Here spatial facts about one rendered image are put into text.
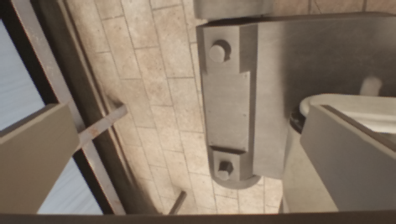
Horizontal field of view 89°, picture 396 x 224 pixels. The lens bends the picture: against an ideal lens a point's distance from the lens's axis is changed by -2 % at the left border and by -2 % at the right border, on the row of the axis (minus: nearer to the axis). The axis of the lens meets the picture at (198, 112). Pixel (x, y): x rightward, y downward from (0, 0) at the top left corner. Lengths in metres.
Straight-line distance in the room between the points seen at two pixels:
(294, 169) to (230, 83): 0.28
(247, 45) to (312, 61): 0.15
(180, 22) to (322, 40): 0.44
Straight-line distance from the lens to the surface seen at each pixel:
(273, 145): 0.63
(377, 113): 0.42
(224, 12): 0.49
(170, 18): 0.78
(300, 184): 0.32
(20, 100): 0.85
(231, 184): 0.73
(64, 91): 0.91
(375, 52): 0.54
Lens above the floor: 0.67
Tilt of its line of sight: 53 degrees down
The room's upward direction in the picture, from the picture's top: 141 degrees counter-clockwise
